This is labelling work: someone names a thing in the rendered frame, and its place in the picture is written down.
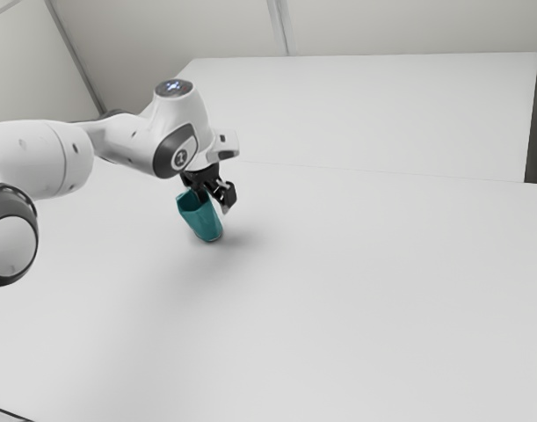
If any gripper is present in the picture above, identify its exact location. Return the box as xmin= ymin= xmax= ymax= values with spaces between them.
xmin=179 ymin=163 xmax=238 ymax=215

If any teal faceted mug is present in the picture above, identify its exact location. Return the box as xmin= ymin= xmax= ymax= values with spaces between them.
xmin=175 ymin=188 xmax=225 ymax=243

